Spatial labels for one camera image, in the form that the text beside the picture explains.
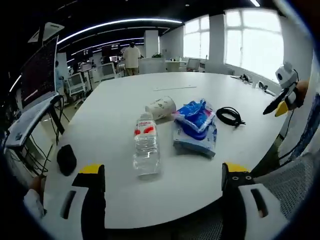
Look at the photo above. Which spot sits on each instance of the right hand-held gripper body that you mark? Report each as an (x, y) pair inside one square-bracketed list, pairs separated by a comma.
[(286, 77)]

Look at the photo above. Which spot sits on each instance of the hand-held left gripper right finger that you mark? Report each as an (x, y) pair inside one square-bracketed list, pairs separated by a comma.
[(232, 195)]

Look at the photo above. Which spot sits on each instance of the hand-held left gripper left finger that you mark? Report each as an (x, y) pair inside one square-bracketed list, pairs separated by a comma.
[(93, 200)]

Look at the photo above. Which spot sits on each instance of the black oval pad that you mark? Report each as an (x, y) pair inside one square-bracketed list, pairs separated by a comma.
[(66, 160)]

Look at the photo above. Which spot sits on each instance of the white bag with blue oval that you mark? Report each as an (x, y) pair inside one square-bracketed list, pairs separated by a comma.
[(192, 145)]

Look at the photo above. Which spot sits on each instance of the clear plastic water bottle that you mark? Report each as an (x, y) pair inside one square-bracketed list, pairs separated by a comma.
[(147, 147)]

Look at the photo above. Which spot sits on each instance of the blue tissue packet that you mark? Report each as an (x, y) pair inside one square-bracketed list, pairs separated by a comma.
[(195, 112)]

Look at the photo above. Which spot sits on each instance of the white paper cup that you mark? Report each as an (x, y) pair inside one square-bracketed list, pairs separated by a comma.
[(161, 106)]

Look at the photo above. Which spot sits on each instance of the person's right hand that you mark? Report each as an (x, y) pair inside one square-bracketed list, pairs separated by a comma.
[(303, 90)]

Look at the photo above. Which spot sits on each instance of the window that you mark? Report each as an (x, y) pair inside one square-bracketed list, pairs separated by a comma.
[(196, 37), (255, 40)]

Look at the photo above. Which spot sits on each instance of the grey mesh chair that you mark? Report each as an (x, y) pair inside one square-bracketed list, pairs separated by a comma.
[(287, 185)]

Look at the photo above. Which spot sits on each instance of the white table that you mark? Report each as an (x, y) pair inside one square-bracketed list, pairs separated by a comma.
[(150, 202)]

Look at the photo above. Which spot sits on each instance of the grey equipment cart shelf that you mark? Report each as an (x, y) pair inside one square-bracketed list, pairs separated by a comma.
[(25, 122)]

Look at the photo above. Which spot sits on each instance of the white office chair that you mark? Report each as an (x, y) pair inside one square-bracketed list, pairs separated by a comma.
[(76, 83), (108, 70)]

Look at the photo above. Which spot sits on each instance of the white counter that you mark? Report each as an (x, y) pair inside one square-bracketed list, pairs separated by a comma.
[(151, 65)]

